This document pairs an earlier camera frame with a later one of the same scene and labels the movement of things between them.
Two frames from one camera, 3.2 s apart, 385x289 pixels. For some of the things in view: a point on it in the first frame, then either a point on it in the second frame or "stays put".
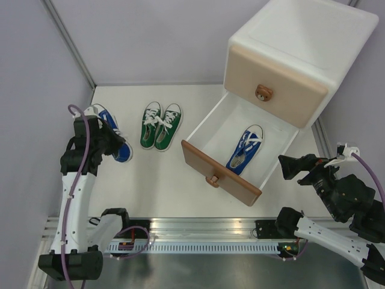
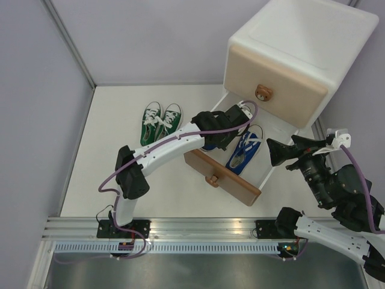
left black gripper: [117, 140] → [224, 145]
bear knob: [212, 181] stays put
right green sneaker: [168, 127] stays put
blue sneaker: [125, 154] → [210, 147]
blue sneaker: [246, 150] stays put
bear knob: [263, 93] stays put
